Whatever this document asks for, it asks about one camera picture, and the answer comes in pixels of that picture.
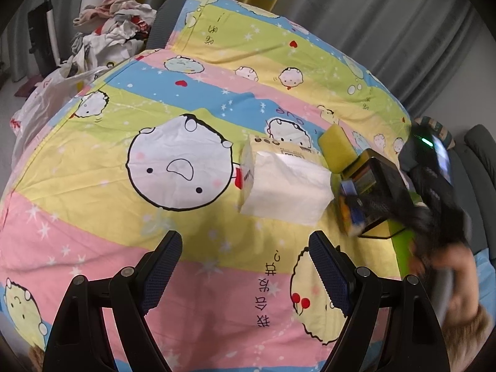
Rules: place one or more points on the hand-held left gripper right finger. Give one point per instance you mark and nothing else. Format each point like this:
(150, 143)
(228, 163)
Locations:
(331, 275)

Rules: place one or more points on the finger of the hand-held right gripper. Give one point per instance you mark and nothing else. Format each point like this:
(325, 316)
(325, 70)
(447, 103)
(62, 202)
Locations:
(381, 205)

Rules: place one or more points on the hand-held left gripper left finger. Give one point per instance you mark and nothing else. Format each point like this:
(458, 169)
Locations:
(162, 271)

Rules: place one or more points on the blue and orange tissue pack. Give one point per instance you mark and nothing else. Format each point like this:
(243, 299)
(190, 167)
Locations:
(350, 209)

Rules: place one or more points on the gold and black tin box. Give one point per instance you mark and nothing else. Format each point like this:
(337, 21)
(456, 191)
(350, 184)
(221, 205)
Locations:
(376, 170)

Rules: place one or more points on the person's right forearm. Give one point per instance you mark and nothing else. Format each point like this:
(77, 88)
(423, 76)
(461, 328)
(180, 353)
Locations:
(472, 329)

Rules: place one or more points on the person's right hand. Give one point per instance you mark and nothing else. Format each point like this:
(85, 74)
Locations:
(463, 271)

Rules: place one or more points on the dark grey sofa cushions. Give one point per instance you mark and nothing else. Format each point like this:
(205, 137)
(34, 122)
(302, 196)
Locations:
(476, 151)

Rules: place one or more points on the patterned cushion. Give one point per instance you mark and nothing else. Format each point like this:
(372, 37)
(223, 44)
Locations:
(440, 128)

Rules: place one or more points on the cartoon printed bedsheet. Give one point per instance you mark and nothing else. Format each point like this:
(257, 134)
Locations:
(155, 221)

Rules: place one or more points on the yellow sponge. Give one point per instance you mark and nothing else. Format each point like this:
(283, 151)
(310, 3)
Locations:
(337, 149)

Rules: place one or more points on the pale yellow tissue pack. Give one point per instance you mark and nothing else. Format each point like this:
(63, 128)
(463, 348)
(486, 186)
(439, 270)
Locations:
(283, 186)

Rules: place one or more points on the white plastic bag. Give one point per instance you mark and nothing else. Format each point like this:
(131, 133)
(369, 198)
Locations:
(50, 97)

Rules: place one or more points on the grey padded backrest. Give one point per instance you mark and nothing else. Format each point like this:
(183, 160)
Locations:
(166, 23)

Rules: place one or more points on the pile of clothes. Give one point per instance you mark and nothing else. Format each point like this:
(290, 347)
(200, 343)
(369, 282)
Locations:
(112, 19)

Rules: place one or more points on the black device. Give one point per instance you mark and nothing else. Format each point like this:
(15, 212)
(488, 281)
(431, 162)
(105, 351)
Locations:
(38, 35)

